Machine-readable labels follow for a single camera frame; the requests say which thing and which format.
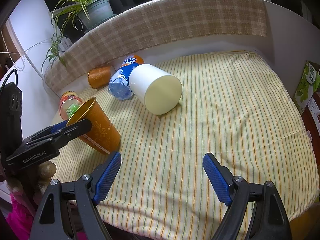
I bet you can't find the brown gold patterned cup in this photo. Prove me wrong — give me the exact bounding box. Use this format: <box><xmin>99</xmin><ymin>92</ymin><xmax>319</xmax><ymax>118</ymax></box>
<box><xmin>67</xmin><ymin>97</ymin><xmax>120</xmax><ymax>154</ymax></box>

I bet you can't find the orange patterned cup lying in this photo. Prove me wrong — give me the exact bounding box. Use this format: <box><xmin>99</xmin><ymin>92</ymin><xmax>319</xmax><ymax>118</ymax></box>
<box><xmin>87</xmin><ymin>66</ymin><xmax>115</xmax><ymax>89</ymax></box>

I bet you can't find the white cylindrical cup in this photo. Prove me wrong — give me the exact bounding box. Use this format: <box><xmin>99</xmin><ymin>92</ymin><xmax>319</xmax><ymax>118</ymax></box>
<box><xmin>129</xmin><ymin>64</ymin><xmax>183</xmax><ymax>115</ymax></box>

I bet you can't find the hand holding left gripper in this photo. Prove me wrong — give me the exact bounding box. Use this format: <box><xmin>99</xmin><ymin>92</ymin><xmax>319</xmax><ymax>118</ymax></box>
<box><xmin>7</xmin><ymin>161</ymin><xmax>56</xmax><ymax>208</ymax></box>

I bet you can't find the green tea plastic bottle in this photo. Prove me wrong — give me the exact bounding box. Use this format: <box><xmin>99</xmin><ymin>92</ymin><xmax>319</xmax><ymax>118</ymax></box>
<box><xmin>66</xmin><ymin>103</ymin><xmax>81</xmax><ymax>118</ymax></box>

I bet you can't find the red label plastic bottle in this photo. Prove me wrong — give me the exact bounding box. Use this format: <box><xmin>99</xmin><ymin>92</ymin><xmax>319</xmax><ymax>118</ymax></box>
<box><xmin>59</xmin><ymin>91</ymin><xmax>83</xmax><ymax>120</ymax></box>

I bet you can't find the blue label plastic bottle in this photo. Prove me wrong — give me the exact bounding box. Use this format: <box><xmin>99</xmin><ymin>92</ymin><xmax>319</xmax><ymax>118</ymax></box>
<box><xmin>108</xmin><ymin>55</ymin><xmax>144</xmax><ymax>101</ymax></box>

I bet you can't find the yellow striped cloth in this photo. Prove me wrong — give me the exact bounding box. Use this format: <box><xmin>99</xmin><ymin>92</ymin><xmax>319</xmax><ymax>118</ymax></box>
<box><xmin>51</xmin><ymin>50</ymin><xmax>320</xmax><ymax>240</ymax></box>

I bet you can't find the potted spider plant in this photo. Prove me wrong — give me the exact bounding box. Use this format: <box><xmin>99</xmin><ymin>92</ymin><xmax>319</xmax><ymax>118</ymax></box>
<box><xmin>41</xmin><ymin>0</ymin><xmax>114</xmax><ymax>73</ymax></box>

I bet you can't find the green tissue box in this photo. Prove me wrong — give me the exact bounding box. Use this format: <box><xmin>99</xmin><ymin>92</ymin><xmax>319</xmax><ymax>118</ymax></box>
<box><xmin>293</xmin><ymin>61</ymin><xmax>319</xmax><ymax>114</ymax></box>

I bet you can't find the beige plaid cloth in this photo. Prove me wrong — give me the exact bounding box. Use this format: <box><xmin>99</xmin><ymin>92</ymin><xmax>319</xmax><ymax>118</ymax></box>
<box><xmin>44</xmin><ymin>0</ymin><xmax>267</xmax><ymax>92</ymax></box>

